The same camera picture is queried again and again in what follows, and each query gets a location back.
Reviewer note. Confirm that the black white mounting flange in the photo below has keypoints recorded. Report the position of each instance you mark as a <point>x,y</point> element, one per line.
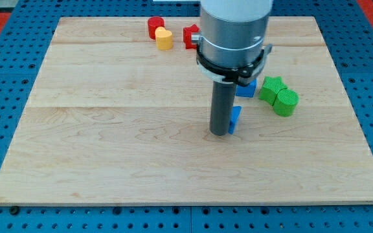
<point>241,76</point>

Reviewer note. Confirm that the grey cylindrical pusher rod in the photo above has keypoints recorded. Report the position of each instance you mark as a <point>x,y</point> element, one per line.
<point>221,107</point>

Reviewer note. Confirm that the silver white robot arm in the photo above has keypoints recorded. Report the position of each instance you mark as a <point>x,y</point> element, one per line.
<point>230,51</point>

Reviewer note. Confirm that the green star block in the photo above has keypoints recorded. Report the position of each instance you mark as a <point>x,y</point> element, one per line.
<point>270,89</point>

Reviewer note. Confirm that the red star block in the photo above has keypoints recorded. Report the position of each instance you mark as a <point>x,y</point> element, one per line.
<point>187,36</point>

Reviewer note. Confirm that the yellow heart block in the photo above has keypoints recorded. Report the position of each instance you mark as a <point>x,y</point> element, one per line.
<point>163,38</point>

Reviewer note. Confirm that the blue triangle block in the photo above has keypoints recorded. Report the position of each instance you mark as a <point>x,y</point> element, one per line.
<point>236,110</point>

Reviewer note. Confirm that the blue cube block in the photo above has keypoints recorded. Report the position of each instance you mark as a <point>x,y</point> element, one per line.
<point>247,91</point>

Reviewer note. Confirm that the green cylinder block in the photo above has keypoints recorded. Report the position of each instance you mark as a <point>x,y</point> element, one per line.
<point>285,102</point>

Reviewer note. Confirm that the red cylinder block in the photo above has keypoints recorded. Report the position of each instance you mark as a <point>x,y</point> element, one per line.
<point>153,23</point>

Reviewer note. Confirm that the light wooden board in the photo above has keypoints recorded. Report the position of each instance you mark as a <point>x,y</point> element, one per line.
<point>113,121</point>

